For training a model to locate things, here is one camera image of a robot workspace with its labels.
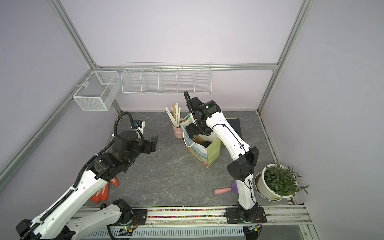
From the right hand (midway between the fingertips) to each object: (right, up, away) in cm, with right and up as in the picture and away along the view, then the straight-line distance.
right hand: (198, 133), depth 79 cm
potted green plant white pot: (+36, -21, -11) cm, 43 cm away
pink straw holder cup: (-14, +1, +19) cm, 23 cm away
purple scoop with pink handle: (+20, -30, +2) cm, 36 cm away
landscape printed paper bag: (+4, -6, -10) cm, 12 cm away
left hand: (-24, -2, -9) cm, 25 cm away
